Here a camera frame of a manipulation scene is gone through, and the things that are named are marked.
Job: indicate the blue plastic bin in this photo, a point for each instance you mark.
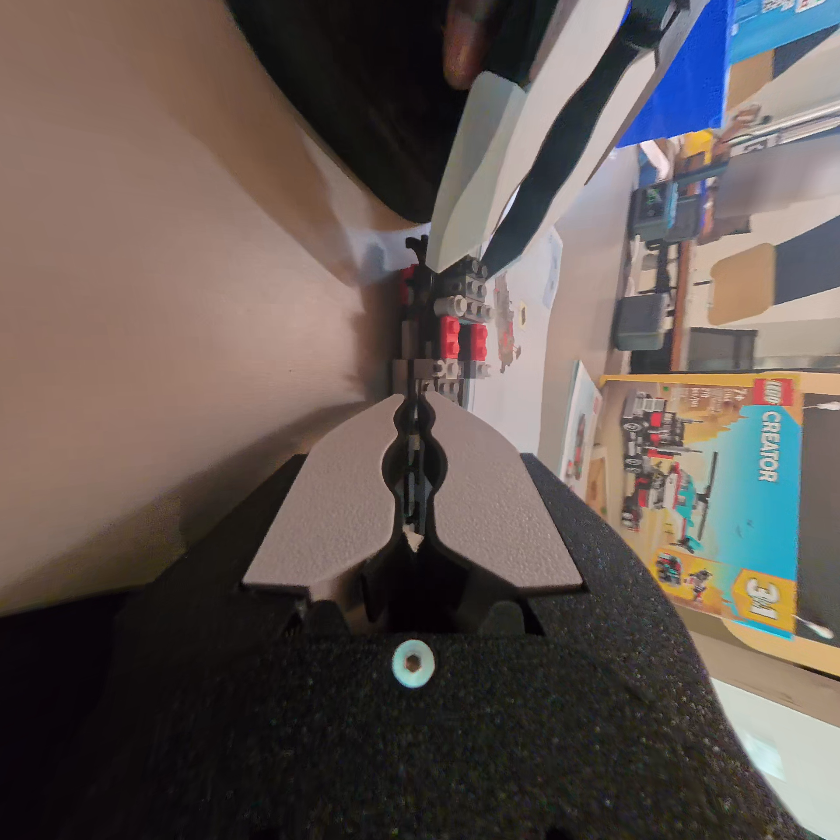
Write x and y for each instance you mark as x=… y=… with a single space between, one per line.
x=689 y=85

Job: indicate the blue toy box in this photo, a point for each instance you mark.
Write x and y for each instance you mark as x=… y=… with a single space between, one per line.
x=774 y=26

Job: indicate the yellow toy brick set box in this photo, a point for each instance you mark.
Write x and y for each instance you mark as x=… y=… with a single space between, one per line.
x=722 y=459

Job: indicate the grey storage box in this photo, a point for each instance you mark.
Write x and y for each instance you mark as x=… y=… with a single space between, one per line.
x=640 y=321

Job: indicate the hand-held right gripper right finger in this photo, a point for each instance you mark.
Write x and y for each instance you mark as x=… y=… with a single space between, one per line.
x=505 y=512

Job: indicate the grey electronic device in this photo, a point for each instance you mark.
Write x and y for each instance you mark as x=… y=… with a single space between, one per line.
x=656 y=210

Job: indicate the grey red toy brick vehicle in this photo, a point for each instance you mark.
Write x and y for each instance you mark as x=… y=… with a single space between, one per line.
x=453 y=328

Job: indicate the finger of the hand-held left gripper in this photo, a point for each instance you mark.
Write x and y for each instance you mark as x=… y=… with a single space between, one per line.
x=610 y=111
x=479 y=170

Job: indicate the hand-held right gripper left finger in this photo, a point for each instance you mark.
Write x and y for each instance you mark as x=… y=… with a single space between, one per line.
x=328 y=512

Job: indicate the open instruction booklet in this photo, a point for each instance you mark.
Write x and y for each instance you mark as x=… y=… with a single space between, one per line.
x=531 y=282

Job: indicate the person's left hand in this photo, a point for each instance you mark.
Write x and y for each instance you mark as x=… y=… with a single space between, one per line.
x=467 y=49

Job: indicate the grey desk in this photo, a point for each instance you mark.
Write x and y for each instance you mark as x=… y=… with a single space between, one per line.
x=164 y=262

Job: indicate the closed instruction booklet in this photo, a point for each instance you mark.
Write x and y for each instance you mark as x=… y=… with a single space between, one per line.
x=581 y=420

